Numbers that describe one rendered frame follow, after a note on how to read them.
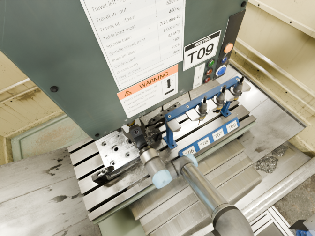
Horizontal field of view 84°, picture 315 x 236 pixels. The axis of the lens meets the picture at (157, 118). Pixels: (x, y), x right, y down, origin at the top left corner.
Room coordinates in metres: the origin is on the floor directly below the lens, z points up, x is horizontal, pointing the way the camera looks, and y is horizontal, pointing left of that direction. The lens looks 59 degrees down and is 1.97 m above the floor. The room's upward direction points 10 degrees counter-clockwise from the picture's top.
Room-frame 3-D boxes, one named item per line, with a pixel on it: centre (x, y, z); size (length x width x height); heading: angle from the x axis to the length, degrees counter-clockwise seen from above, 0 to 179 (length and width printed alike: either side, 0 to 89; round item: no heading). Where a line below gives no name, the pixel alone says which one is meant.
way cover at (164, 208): (0.14, -0.19, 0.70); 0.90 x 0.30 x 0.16; 111
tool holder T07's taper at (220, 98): (0.49, -0.33, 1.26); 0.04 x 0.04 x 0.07
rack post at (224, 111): (0.60, -0.47, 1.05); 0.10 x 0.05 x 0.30; 21
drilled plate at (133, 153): (0.43, 0.24, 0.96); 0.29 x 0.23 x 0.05; 111
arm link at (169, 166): (0.18, 0.02, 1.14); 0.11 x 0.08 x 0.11; 106
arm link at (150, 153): (0.25, 0.06, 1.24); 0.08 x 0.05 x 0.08; 111
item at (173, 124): (0.39, -0.08, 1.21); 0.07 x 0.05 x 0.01; 21
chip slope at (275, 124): (0.67, -0.47, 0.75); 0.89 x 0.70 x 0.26; 21
